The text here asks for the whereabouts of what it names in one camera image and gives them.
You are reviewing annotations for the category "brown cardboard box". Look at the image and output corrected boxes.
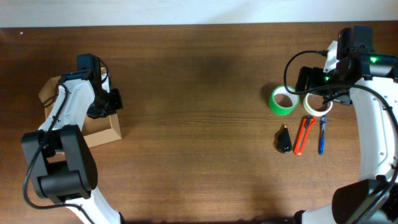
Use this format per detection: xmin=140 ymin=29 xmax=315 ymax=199
xmin=39 ymin=76 xmax=122 ymax=147

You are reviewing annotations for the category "green tape roll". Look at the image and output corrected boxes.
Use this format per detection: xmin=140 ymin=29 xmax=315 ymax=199
xmin=269 ymin=85 xmax=300 ymax=116

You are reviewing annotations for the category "white tape roll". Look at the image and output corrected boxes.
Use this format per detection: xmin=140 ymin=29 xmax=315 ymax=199
xmin=303 ymin=93 xmax=333 ymax=117

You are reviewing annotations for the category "black glue bottle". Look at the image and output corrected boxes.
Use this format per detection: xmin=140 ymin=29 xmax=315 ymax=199
xmin=276 ymin=124 xmax=292 ymax=154

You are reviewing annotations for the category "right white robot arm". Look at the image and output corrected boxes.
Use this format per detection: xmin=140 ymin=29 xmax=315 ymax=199
xmin=294 ymin=26 xmax=397 ymax=223

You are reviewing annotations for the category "orange utility knife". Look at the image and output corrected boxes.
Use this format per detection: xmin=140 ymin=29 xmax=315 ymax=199
xmin=294 ymin=116 xmax=316 ymax=155

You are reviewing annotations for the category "blue pen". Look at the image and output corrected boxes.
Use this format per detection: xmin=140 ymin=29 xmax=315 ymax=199
xmin=318 ymin=115 xmax=327 ymax=155

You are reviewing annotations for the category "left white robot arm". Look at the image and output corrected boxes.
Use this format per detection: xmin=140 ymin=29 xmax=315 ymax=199
xmin=21 ymin=54 xmax=125 ymax=223

